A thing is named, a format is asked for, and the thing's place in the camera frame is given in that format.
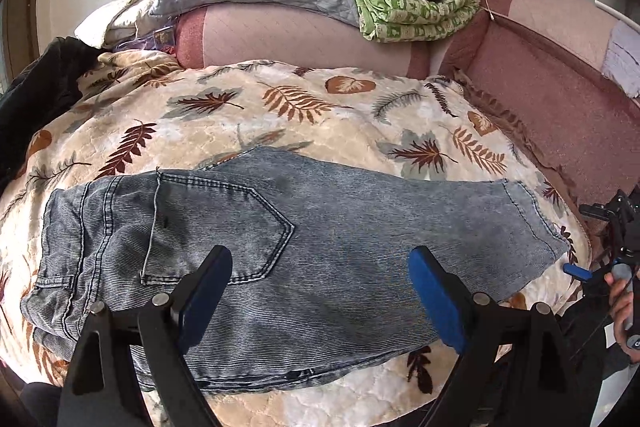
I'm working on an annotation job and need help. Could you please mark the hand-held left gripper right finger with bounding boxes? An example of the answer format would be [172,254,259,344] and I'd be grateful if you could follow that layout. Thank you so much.
[407,246,576,427]

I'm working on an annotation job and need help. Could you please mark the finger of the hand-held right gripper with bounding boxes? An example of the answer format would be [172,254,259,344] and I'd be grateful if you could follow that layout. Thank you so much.
[562,259,601,280]
[580,202,613,223]

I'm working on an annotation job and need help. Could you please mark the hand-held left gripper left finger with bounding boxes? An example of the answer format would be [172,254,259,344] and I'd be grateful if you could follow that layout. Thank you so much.
[56,245,234,427]

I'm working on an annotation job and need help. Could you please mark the grey-blue denim pants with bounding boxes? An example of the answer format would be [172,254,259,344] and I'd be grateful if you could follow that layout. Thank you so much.
[20,146,572,395]

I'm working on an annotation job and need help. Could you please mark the person's right hand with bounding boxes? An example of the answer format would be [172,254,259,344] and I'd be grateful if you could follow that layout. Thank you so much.
[604,274,640,348]

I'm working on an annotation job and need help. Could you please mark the person's dark clothing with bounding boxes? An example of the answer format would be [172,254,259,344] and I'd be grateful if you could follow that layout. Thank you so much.
[555,292,640,427]

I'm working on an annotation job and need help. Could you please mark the pale lilac cloth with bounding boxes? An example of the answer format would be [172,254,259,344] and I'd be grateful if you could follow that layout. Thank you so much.
[602,19,640,100]

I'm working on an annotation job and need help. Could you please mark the cream leaf-print blanket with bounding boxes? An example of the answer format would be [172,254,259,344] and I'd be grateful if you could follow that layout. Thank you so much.
[0,49,593,427]

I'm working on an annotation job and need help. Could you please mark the white pipe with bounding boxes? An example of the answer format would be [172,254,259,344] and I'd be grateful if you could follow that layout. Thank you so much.
[594,0,640,28]

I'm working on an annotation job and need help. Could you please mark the purple packet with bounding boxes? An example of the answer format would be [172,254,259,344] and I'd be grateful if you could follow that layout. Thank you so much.
[115,27,178,55]

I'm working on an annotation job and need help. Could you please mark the dark jacket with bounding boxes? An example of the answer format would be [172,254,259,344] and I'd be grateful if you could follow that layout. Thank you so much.
[0,36,101,188]

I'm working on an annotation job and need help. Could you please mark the white pillow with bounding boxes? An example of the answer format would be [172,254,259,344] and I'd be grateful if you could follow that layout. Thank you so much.
[75,0,163,50]

